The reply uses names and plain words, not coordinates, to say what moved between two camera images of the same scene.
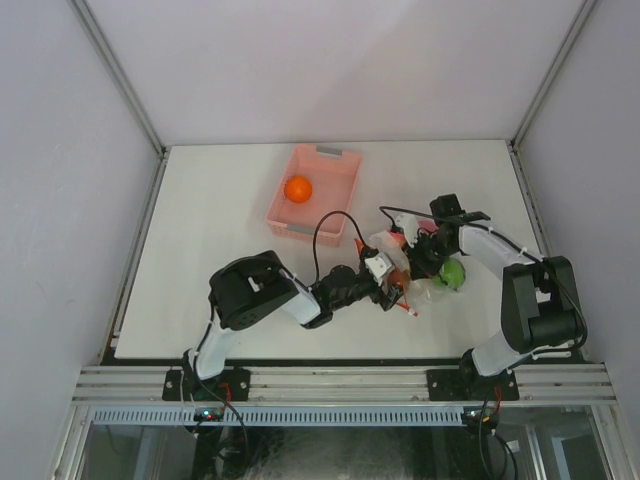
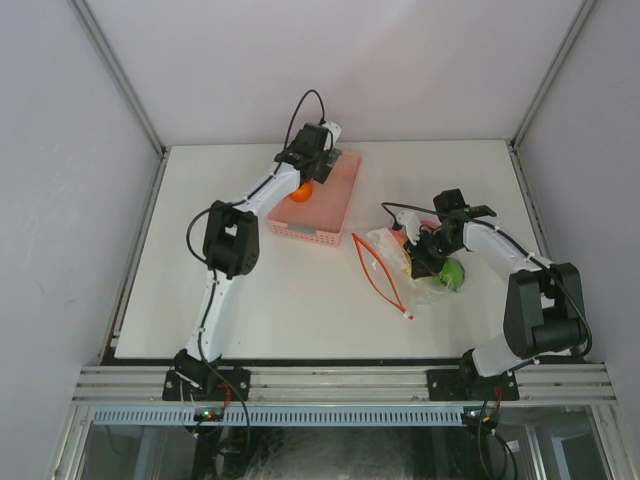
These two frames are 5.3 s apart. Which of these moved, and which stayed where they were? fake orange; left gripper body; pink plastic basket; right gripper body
Moved: left gripper body
Stayed: right gripper body; fake orange; pink plastic basket
